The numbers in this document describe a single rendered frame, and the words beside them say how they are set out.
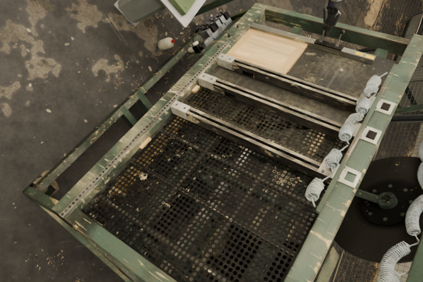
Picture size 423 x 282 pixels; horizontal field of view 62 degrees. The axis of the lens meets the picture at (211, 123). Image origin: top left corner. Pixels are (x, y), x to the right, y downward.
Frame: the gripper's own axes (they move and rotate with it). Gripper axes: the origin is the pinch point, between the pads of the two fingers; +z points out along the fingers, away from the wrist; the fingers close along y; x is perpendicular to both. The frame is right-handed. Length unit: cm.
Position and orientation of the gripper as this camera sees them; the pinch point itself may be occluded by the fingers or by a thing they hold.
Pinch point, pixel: (327, 31)
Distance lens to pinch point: 248.9
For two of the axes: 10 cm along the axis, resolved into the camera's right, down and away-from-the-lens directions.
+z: -0.3, 7.9, 6.2
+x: -7.7, 3.7, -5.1
